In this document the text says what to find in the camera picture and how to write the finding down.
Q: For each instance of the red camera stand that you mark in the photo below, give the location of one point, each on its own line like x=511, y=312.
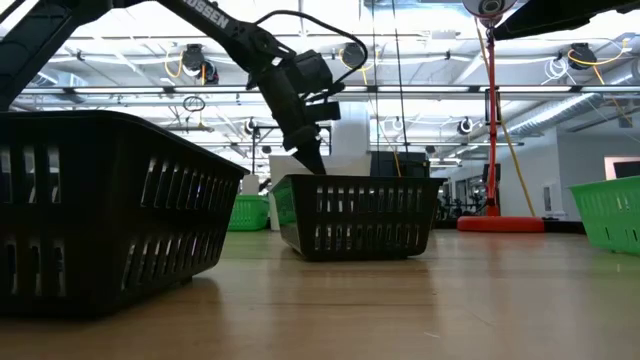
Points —
x=500, y=225

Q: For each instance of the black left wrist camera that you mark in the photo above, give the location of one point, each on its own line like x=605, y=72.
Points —
x=312, y=70

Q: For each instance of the green slotted plastic basket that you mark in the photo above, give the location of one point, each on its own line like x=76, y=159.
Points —
x=600, y=235
x=250, y=197
x=250, y=217

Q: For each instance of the black slotted plastic basket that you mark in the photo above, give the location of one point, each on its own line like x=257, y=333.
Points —
x=100, y=225
x=360, y=220

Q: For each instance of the black background screen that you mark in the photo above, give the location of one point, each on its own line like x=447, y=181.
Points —
x=410, y=165

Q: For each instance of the dark wall screen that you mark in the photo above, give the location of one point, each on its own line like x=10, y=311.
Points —
x=627, y=169

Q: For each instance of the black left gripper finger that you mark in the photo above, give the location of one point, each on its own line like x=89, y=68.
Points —
x=312, y=160

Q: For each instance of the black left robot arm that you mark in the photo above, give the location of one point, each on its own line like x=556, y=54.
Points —
x=220, y=20

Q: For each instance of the black background gantry frame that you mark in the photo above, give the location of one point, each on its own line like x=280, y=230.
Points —
x=254, y=150

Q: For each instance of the black aluminium table frame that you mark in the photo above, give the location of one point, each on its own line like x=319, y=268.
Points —
x=565, y=227

